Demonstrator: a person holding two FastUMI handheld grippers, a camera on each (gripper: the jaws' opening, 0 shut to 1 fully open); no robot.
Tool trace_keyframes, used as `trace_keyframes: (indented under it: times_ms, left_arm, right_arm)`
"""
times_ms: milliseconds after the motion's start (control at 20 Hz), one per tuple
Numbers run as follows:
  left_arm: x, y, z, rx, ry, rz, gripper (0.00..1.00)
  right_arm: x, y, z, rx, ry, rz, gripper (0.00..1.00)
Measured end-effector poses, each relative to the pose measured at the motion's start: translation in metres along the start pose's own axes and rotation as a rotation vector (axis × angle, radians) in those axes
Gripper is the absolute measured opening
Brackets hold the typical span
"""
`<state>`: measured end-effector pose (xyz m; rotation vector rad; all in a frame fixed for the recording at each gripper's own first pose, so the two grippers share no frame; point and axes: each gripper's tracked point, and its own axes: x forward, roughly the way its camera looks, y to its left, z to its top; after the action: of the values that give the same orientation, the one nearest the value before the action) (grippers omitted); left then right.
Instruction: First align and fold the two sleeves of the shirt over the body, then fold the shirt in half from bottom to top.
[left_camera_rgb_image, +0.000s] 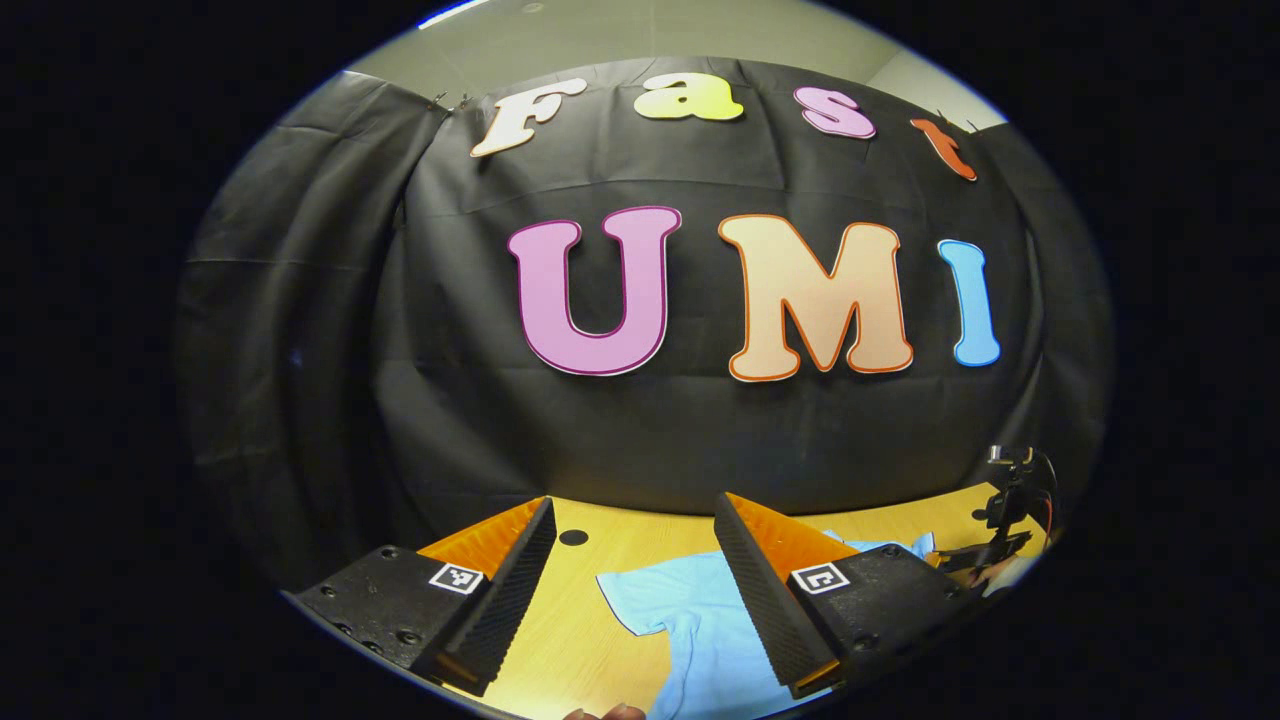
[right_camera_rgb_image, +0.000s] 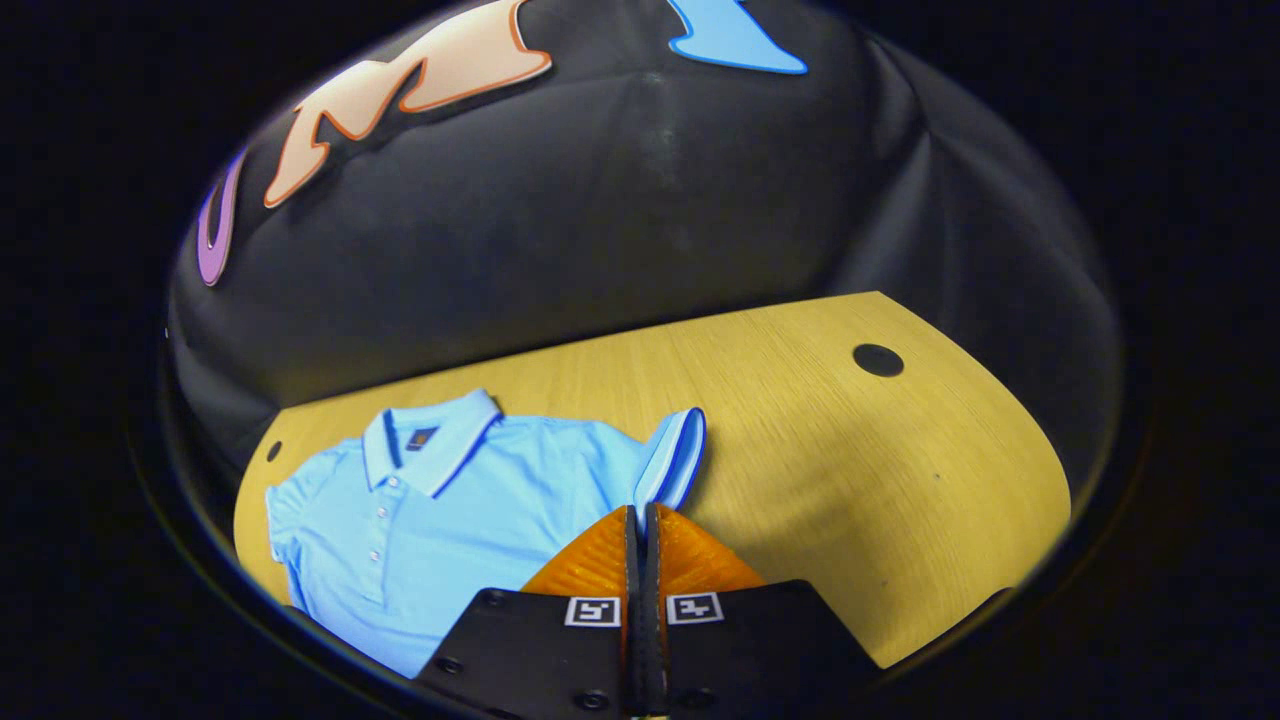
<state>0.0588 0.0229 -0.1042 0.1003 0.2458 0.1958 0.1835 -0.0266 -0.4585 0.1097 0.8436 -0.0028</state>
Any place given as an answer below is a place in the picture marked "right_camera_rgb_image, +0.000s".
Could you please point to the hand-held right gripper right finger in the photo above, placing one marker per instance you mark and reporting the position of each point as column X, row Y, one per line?
column 750, row 645

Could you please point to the large black table grommet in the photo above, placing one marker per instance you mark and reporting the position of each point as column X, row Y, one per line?
column 878, row 360

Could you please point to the light blue T-shirt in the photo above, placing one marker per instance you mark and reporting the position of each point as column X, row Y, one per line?
column 440, row 530

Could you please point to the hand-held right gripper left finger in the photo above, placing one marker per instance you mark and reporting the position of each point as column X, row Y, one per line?
column 550, row 650

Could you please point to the black backdrop cloth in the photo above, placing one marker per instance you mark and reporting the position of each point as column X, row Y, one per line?
column 600, row 220

